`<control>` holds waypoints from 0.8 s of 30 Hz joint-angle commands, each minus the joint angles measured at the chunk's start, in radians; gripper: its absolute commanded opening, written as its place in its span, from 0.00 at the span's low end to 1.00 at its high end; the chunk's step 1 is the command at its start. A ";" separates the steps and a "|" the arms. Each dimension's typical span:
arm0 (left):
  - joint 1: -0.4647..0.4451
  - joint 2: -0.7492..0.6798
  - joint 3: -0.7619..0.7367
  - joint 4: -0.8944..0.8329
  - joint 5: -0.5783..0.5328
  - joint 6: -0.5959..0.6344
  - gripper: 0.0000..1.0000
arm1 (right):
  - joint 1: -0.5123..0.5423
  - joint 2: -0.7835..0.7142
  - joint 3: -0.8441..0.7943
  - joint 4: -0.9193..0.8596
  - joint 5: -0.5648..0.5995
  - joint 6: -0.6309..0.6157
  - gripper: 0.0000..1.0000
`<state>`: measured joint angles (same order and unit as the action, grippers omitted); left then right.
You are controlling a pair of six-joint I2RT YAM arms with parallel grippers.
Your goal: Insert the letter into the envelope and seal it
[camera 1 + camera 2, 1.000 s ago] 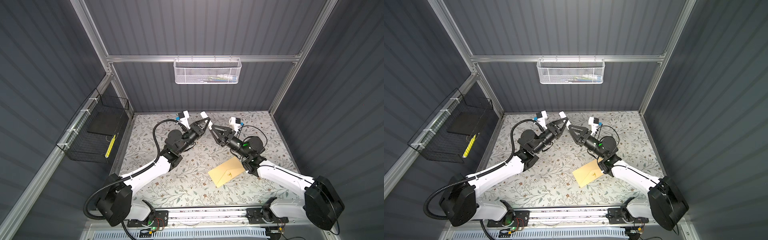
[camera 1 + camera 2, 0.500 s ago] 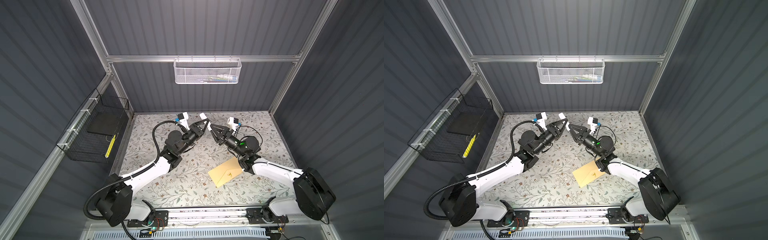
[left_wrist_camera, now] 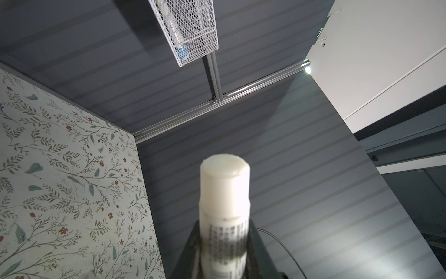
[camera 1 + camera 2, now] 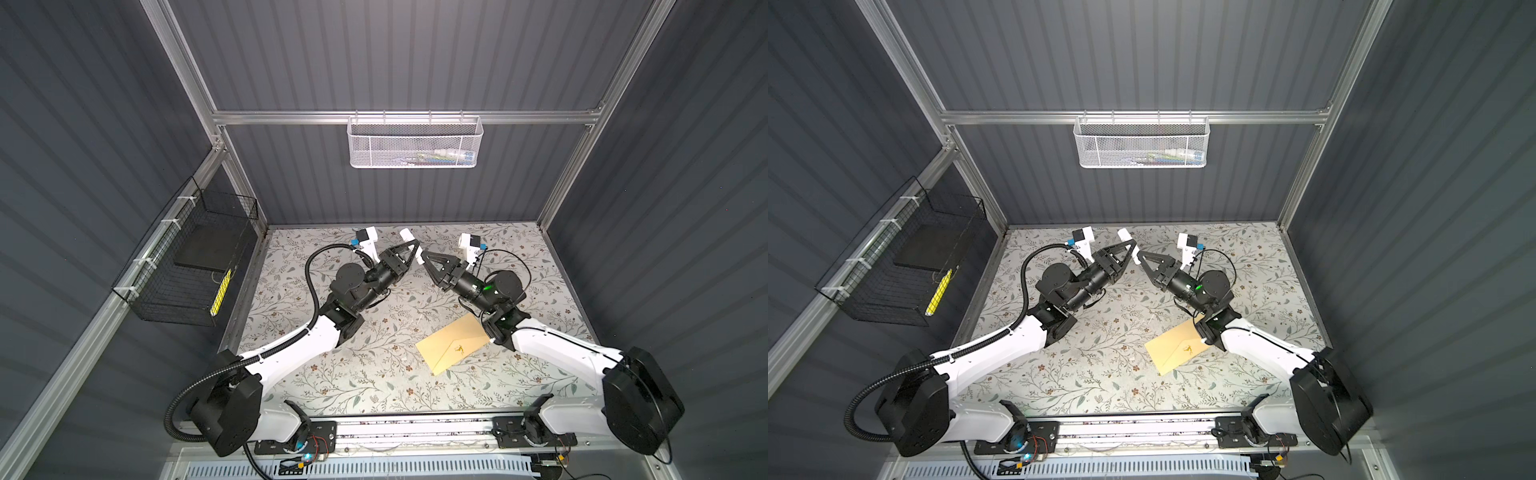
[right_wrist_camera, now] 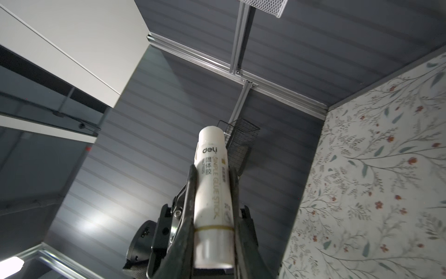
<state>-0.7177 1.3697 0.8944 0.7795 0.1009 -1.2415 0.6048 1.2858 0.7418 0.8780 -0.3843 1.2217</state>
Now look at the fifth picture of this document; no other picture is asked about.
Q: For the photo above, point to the floral table mat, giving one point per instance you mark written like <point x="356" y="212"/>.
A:
<point x="374" y="206"/>

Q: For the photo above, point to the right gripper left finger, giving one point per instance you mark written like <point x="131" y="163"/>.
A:
<point x="178" y="262"/>

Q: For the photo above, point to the black wire basket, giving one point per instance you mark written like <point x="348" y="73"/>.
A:
<point x="240" y="136"/>

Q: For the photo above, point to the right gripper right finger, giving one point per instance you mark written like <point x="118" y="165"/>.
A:
<point x="249" y="263"/>

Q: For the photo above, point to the white glue stick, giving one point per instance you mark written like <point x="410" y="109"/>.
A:
<point x="213" y="213"/>

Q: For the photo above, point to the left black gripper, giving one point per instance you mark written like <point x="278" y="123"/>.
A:
<point x="153" y="240"/>

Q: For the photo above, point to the white wire mesh basket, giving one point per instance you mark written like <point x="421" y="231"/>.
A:
<point x="272" y="7"/>

